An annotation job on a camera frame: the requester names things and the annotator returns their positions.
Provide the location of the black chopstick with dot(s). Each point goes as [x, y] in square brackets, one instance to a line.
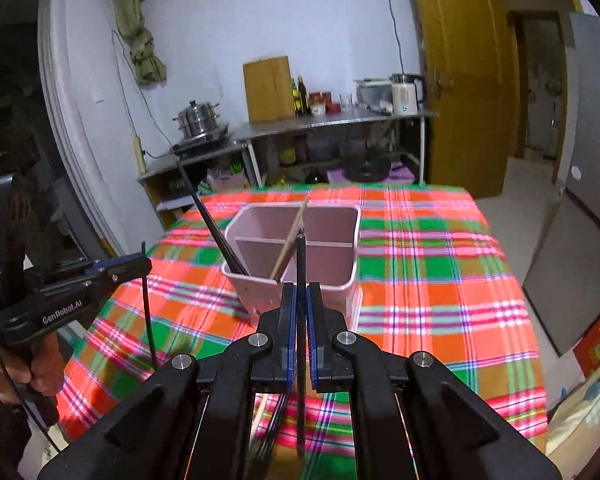
[275, 420]
[300, 265]
[147, 310]
[213, 220]

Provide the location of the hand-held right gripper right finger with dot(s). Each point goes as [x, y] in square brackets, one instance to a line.
[312, 330]

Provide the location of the wooden cutting board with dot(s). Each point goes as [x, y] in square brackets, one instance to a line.
[269, 87]

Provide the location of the grey rice cooker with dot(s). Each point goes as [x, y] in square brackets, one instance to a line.
[375, 94]

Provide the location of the silver refrigerator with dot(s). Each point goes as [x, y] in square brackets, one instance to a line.
[580, 240]

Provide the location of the purple cloth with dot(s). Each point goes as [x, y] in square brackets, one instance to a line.
[402, 174]

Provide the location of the person's left hand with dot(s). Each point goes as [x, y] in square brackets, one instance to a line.
[45, 375]

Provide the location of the wooden chopstick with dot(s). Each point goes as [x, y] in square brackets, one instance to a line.
[261, 415]
[291, 237]

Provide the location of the steel steamer pot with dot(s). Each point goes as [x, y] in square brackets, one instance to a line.
[197, 117]

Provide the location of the black induction cooker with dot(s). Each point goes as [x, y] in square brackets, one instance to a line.
[202, 140]

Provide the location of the green hanging cloth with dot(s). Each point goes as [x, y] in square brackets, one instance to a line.
[137, 35]

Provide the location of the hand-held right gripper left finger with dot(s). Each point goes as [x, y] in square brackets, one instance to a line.
[291, 320]

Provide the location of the white electric kettle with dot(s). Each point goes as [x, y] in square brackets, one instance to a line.
[406, 94]

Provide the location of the low steel shelf unit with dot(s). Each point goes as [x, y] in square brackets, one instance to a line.
[180, 165]

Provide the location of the small pink woven basket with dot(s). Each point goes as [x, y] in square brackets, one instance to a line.
[225, 180]

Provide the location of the yellow wooden door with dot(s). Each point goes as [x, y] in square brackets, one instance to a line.
[465, 75]

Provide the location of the beige power strip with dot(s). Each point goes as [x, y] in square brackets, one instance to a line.
[139, 155]

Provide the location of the red lid jar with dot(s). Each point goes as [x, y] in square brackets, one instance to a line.
[317, 104]

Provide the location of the white door frame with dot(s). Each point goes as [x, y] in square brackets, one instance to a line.
[75, 110]

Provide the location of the pink plastic utensil basket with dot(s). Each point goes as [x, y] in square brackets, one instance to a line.
[330, 270]

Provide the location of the steel counter table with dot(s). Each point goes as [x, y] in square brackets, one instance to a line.
[330, 121]

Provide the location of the clear drinking glass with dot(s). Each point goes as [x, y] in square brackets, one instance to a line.
[347, 101]

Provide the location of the plaid tablecloth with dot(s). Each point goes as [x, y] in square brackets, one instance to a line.
[430, 285]

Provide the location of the small red jar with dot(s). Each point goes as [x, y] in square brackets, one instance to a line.
[333, 107]

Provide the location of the yellow oil bottle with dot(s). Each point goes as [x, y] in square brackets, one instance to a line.
[295, 97]

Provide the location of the black cooking pot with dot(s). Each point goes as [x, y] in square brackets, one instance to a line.
[365, 160]

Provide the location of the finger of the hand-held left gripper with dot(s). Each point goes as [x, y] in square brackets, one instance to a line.
[122, 275]
[122, 261]

